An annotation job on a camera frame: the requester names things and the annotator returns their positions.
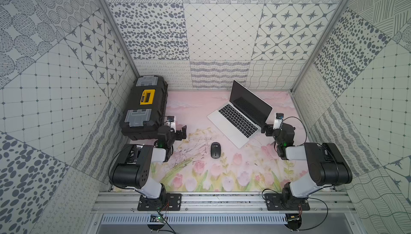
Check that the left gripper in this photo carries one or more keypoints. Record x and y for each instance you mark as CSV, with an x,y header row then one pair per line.
x,y
177,133

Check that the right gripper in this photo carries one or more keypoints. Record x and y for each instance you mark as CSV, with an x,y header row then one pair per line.
x,y
269,128

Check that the silver laptop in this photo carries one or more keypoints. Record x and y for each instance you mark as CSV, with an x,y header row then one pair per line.
x,y
242,117

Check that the black wireless mouse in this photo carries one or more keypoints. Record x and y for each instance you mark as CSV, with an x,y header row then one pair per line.
x,y
215,150

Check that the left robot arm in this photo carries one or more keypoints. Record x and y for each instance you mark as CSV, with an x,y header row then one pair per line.
x,y
131,167

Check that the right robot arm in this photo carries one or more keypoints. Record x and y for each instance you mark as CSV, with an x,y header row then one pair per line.
x,y
326,165

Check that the black yellow tool case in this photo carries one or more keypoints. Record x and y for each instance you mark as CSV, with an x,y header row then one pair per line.
x,y
144,112

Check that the pink floral table mat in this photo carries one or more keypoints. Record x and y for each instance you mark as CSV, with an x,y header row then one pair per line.
x,y
191,168

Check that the left circuit board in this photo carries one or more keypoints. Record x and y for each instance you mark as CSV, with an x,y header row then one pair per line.
x,y
156,219

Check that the circuit board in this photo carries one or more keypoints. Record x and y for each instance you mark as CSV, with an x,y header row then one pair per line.
x,y
293,221
156,219

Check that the right circuit board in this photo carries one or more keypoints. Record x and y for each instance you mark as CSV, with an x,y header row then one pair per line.
x,y
293,221

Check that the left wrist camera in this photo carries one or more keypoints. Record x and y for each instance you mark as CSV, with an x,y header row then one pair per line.
x,y
170,122

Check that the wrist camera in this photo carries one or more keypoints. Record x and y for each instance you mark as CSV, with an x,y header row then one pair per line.
x,y
170,122
278,120

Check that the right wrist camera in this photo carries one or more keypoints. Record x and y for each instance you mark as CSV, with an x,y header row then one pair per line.
x,y
278,120

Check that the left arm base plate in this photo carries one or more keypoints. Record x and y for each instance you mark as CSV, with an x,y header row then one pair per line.
x,y
169,201

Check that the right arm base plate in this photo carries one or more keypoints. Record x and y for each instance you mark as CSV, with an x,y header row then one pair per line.
x,y
277,202

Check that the aluminium mounting rail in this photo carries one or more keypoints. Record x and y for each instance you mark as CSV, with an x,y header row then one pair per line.
x,y
223,202

